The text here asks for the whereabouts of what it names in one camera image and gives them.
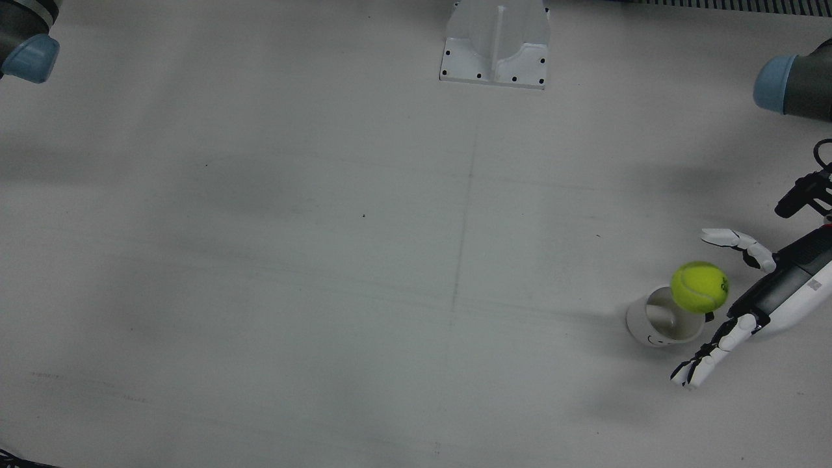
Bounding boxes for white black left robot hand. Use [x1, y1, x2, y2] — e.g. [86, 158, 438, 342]
[671, 224, 832, 390]

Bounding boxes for yellow tennis ball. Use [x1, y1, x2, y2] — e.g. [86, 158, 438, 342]
[670, 261, 730, 315]

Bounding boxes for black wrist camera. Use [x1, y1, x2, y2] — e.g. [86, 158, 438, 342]
[774, 170, 832, 219]

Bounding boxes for white mug with black handle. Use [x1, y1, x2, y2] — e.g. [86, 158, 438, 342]
[626, 286, 716, 348]

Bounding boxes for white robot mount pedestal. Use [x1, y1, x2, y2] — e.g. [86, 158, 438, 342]
[439, 0, 552, 90]

